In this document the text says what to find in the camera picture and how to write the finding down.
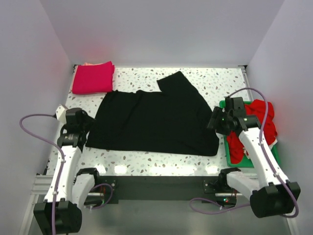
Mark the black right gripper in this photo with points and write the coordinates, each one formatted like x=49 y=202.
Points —
x=213 y=123

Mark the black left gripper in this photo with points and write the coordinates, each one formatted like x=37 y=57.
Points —
x=88 y=121

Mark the black t shirt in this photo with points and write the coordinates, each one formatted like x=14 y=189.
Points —
x=171 y=120

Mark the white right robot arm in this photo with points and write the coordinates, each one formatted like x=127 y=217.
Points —
x=272 y=193

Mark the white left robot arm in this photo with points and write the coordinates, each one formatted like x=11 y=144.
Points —
x=61 y=210

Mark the red t shirt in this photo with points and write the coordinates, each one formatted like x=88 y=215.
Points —
x=266 y=122

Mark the green plastic basket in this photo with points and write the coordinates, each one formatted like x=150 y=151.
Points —
x=228 y=156

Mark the folded pink t shirt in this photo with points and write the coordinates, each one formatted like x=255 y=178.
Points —
x=93 y=79

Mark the folded peach t shirt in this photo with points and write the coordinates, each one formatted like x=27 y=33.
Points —
x=90 y=63

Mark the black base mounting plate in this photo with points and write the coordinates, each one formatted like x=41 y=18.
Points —
x=173 y=188

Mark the aluminium rail frame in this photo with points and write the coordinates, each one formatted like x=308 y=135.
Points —
x=214 y=85

